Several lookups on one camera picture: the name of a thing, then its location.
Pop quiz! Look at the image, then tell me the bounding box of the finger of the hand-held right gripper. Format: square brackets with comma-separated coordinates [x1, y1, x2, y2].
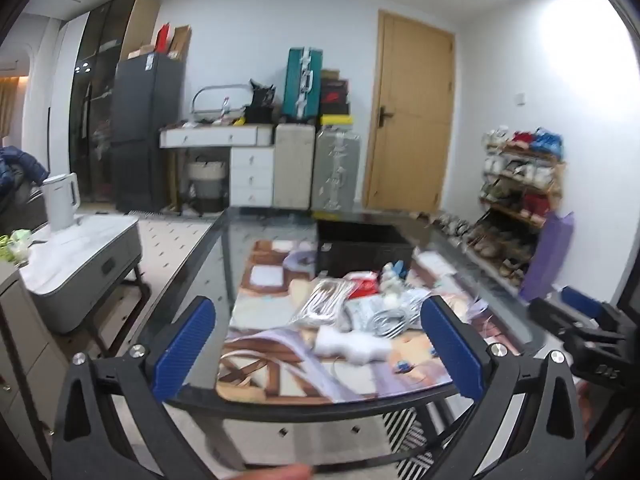
[561, 286, 621, 328]
[528, 297, 601, 348]

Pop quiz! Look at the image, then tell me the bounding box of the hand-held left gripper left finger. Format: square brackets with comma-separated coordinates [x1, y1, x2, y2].
[50, 296, 241, 480]

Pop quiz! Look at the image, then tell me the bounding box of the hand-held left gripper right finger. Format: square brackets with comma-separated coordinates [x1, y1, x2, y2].
[419, 295, 588, 480]

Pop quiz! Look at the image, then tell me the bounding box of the white printed plastic packet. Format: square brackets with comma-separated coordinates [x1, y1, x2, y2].
[345, 296, 427, 337]

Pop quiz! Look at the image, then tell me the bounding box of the blue and white soft toy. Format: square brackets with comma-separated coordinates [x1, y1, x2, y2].
[379, 260, 410, 311]

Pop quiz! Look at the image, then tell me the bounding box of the white fluffy cloth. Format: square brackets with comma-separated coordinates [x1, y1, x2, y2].
[312, 327, 397, 367]

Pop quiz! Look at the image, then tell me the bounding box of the red and white packet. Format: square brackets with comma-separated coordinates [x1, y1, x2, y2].
[345, 271, 382, 302]

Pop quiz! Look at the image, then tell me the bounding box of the black storage box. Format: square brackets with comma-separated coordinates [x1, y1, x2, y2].
[316, 219, 415, 281]

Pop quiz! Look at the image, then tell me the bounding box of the white cable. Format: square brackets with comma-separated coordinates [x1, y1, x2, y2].
[290, 277, 358, 329]

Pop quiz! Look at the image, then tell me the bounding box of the person's right hand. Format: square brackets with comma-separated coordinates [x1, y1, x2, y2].
[576, 379, 599, 432]

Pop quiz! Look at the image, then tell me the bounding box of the purple bag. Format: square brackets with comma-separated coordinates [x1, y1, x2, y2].
[519, 211, 575, 303]

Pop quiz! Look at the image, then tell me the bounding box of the printed desk mat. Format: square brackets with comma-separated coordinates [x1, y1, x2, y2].
[215, 237, 501, 405]

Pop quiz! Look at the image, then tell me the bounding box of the black white striped rug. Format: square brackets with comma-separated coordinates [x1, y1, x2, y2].
[384, 404, 437, 480]

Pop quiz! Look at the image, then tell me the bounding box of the row of shoes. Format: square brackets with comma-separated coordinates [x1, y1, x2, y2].
[409, 210, 532, 292]

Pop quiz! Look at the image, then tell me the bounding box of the white topped side table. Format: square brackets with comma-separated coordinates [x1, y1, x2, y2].
[17, 212, 152, 357]

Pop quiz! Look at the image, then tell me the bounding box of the black framed glass table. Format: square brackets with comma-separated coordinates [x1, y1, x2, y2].
[150, 206, 557, 480]

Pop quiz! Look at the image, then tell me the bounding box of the wooden shoe rack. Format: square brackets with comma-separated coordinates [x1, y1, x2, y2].
[479, 127, 567, 292]

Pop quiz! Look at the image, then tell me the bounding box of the beige cabinet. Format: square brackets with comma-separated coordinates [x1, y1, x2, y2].
[0, 264, 72, 463]

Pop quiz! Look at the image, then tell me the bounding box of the woven basket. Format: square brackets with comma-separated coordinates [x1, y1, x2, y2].
[185, 157, 229, 214]

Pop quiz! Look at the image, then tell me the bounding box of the white desk with drawers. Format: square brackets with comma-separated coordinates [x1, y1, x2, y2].
[159, 124, 275, 209]

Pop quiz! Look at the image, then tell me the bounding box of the white electric kettle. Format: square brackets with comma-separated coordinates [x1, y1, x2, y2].
[41, 172, 81, 234]

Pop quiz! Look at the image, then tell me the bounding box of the green and white cloth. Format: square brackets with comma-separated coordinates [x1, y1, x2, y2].
[0, 229, 34, 264]

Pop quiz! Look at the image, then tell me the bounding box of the beige suitcase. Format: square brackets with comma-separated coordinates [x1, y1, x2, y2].
[273, 122, 317, 211]

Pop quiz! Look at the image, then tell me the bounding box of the grey suitcase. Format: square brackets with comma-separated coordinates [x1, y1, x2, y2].
[312, 127, 362, 214]

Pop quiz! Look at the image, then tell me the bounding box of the dark grey refrigerator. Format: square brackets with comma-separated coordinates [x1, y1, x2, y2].
[111, 54, 185, 213]

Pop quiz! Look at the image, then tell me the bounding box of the wooden door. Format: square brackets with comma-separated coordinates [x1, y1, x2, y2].
[362, 9, 456, 212]

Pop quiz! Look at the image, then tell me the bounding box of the blue puffer jacket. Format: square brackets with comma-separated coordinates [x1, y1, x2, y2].
[0, 146, 51, 202]

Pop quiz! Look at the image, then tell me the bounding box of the black bag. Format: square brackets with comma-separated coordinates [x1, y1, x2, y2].
[243, 79, 277, 125]

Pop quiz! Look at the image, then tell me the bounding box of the dark glass wardrobe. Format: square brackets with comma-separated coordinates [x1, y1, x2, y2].
[69, 0, 161, 206]

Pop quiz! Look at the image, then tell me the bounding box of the red and black shoe box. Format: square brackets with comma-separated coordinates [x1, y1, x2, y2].
[320, 78, 350, 106]

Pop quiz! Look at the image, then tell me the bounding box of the teal suitcase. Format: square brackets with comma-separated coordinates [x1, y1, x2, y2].
[282, 47, 324, 121]

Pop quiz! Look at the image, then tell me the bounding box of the beige curtain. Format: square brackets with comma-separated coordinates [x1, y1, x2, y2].
[0, 77, 24, 139]

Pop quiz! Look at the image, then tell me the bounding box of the brown cardboard box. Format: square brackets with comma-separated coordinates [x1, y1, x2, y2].
[167, 25, 193, 61]

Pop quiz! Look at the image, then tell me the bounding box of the chrome arched frame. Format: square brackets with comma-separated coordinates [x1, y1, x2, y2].
[191, 82, 254, 124]

